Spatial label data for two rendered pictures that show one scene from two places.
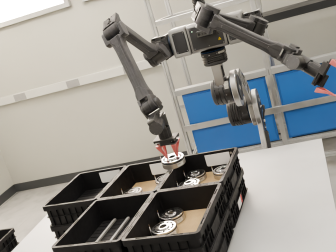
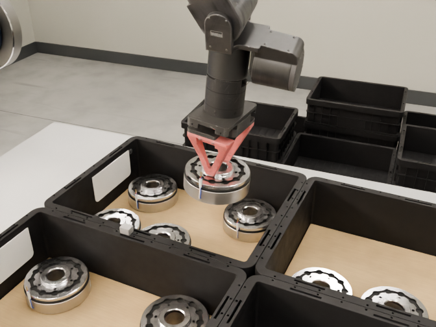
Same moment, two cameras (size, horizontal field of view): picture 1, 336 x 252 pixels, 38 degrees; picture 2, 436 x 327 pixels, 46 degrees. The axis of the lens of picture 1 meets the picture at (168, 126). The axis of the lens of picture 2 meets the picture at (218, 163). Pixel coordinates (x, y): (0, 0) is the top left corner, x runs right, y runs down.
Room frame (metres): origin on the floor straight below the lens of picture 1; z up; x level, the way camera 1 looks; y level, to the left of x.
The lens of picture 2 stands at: (1.96, 0.70, 1.44)
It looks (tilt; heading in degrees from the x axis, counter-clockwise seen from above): 30 degrees down; 273
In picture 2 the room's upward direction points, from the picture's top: straight up
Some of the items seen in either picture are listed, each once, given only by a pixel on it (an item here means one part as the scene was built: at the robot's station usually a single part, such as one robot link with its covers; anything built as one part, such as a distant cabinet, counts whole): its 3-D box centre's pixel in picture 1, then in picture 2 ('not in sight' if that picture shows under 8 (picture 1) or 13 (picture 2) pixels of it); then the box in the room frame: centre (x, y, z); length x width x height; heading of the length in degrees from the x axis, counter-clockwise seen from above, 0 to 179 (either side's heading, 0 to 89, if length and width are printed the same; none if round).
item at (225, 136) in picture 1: (230, 117); not in sight; (3.98, -0.53, 0.60); 0.72 x 0.03 x 0.56; 72
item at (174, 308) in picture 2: not in sight; (174, 318); (2.06, 0.17, 0.86); 0.05 x 0.05 x 0.01
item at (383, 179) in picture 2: not in sight; (335, 193); (1.59, -1.03, 0.31); 0.40 x 0.30 x 0.34; 162
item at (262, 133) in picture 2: not in sight; (239, 164); (1.98, -1.14, 0.37); 0.40 x 0.30 x 0.45; 162
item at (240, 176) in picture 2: (172, 158); (217, 170); (2.00, 0.02, 1.03); 0.10 x 0.10 x 0.01
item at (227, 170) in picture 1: (199, 170); (180, 194); (2.07, -0.08, 0.92); 0.40 x 0.30 x 0.02; 158
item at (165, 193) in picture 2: (223, 169); (152, 187); (2.15, -0.19, 0.86); 0.10 x 0.10 x 0.01
